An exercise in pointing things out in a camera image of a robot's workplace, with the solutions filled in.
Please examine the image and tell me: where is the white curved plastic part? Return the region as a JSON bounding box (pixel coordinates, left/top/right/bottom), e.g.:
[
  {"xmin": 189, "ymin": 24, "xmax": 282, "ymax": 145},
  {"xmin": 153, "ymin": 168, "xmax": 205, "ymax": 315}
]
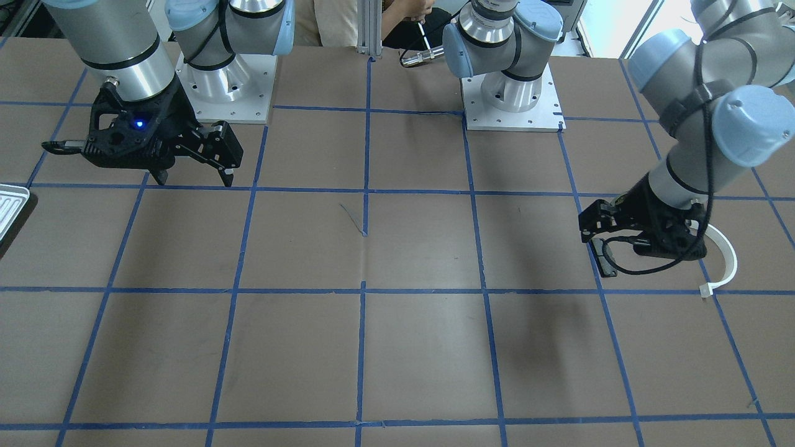
[{"xmin": 699, "ymin": 223, "xmax": 738, "ymax": 298}]

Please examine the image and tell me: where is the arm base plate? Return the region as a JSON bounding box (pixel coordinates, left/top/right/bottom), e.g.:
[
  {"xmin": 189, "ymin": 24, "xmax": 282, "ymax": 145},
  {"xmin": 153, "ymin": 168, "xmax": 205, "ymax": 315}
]
[
  {"xmin": 176, "ymin": 54, "xmax": 279, "ymax": 125},
  {"xmin": 461, "ymin": 65, "xmax": 567, "ymax": 132}
]

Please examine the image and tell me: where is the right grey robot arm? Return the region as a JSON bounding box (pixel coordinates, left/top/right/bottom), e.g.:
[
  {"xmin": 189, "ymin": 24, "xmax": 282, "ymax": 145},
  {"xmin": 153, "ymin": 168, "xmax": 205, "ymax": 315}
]
[{"xmin": 42, "ymin": 1, "xmax": 295, "ymax": 187}]

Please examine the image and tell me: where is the black brake pad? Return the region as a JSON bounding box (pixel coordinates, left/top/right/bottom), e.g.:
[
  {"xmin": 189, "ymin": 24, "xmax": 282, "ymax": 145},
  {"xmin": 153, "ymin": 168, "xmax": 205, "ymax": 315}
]
[{"xmin": 588, "ymin": 238, "xmax": 619, "ymax": 278}]

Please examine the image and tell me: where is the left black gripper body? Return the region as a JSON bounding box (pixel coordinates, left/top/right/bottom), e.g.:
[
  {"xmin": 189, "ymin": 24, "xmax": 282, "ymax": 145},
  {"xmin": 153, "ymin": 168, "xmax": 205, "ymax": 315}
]
[{"xmin": 612, "ymin": 175, "xmax": 707, "ymax": 261}]

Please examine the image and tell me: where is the aluminium frame post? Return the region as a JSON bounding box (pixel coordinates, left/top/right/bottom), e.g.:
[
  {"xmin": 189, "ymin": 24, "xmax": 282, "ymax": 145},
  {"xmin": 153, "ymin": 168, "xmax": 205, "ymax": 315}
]
[{"xmin": 356, "ymin": 0, "xmax": 383, "ymax": 60}]

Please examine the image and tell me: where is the man in beige shirt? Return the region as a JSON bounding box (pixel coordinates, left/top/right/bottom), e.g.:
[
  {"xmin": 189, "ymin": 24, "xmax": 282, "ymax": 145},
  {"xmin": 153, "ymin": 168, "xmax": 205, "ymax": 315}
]
[{"xmin": 295, "ymin": 0, "xmax": 451, "ymax": 50}]

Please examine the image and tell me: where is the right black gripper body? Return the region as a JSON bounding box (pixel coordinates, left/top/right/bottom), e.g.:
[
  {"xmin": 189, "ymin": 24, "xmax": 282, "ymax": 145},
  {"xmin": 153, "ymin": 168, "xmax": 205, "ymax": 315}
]
[{"xmin": 81, "ymin": 80, "xmax": 202, "ymax": 171}]

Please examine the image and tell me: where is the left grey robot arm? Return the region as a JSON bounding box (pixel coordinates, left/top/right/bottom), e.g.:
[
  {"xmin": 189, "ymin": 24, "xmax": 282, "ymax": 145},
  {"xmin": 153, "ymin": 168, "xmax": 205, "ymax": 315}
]
[{"xmin": 441, "ymin": 1, "xmax": 793, "ymax": 275}]

